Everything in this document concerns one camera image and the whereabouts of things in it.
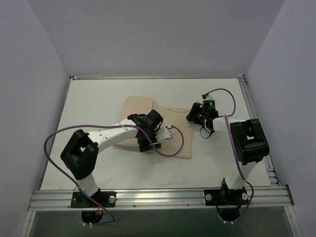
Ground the beige cloth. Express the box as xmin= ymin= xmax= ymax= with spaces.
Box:
xmin=113 ymin=96 xmax=196 ymax=160

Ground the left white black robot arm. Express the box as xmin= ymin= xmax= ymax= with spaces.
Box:
xmin=60 ymin=110 xmax=163 ymax=207

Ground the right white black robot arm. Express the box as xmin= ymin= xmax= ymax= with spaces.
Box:
xmin=186 ymin=99 xmax=270 ymax=204

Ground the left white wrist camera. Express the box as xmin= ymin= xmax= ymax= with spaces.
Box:
xmin=156 ymin=127 xmax=173 ymax=141

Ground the back aluminium rail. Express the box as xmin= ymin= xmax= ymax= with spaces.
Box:
xmin=70 ymin=75 xmax=245 ymax=80

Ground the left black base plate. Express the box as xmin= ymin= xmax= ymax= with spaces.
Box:
xmin=70 ymin=191 xmax=117 ymax=208

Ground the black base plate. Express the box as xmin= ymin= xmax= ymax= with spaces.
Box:
xmin=70 ymin=191 xmax=117 ymax=208
xmin=203 ymin=188 xmax=249 ymax=206

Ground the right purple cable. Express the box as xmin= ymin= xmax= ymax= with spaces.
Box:
xmin=201 ymin=88 xmax=254 ymax=221

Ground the purple cable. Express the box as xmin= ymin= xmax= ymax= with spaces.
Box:
xmin=43 ymin=124 xmax=185 ymax=225
xmin=201 ymin=88 xmax=254 ymax=221

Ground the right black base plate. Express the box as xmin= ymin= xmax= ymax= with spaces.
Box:
xmin=203 ymin=188 xmax=249 ymax=206

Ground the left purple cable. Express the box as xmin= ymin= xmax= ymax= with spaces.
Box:
xmin=43 ymin=124 xmax=185 ymax=225

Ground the front aluminium rail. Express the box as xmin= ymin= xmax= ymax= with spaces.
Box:
xmin=28 ymin=186 xmax=294 ymax=211

